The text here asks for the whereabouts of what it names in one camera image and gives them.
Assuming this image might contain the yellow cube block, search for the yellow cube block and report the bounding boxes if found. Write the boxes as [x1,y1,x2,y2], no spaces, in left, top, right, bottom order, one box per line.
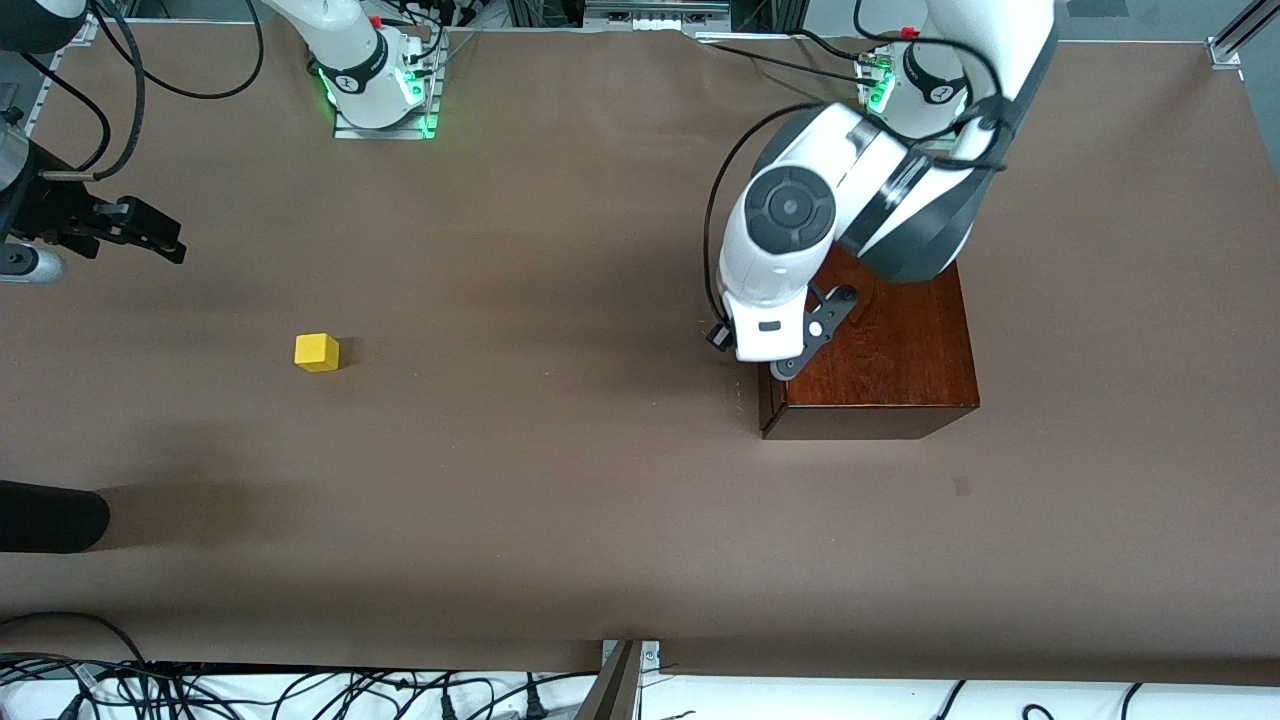
[294,333,341,374]

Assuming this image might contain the black cylinder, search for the black cylinder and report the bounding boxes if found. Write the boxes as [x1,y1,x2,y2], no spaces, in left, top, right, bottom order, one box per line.
[0,480,111,554]

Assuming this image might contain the silver strip device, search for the silver strip device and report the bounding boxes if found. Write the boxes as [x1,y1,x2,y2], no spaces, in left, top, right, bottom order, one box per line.
[583,0,731,29]

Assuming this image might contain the dark brown wooden cabinet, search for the dark brown wooden cabinet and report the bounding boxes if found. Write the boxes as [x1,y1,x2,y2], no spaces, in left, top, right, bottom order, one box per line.
[757,245,980,441]

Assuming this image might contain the aluminium corner profile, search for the aluminium corner profile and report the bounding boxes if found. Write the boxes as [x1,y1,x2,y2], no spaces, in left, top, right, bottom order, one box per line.
[1208,0,1280,69]

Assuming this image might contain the aluminium table edge rail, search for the aluminium table edge rail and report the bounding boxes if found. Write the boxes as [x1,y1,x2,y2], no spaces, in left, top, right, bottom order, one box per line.
[18,45,63,136]

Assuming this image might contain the black looping cable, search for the black looping cable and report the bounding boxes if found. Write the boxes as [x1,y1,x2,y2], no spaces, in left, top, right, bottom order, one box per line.
[118,0,266,101]

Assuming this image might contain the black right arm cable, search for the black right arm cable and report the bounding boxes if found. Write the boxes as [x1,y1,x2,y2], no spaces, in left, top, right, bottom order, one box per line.
[90,0,146,181]

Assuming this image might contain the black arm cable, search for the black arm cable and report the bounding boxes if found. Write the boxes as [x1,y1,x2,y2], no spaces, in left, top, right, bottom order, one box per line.
[703,0,1008,351]
[90,0,146,181]

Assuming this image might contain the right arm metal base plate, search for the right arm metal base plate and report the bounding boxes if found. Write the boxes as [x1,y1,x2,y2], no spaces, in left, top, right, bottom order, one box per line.
[333,40,441,141]

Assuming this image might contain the right base cable bundle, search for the right base cable bundle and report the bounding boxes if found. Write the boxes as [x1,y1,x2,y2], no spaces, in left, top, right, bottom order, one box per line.
[365,0,481,76]

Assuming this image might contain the black arcing cable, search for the black arcing cable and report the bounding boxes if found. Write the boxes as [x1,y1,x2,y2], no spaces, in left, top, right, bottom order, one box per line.
[0,611,151,666]

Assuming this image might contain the tangled black cables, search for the tangled black cables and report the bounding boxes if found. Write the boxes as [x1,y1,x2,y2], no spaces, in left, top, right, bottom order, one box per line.
[0,655,601,720]

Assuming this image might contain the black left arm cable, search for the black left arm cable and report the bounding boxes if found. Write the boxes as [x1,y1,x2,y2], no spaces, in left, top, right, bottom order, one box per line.
[703,0,1008,351]

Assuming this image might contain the dark metal post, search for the dark metal post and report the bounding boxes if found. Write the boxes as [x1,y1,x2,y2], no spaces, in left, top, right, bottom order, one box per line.
[575,640,643,720]

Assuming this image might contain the metal bracket plate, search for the metal bracket plate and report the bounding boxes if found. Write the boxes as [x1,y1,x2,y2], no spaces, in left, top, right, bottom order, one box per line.
[600,640,661,673]

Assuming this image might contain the black left base cable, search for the black left base cable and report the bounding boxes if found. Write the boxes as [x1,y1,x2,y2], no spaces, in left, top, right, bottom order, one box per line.
[700,35,886,86]

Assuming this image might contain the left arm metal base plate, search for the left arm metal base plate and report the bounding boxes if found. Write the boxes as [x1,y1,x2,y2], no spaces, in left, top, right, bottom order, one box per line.
[862,55,967,151]

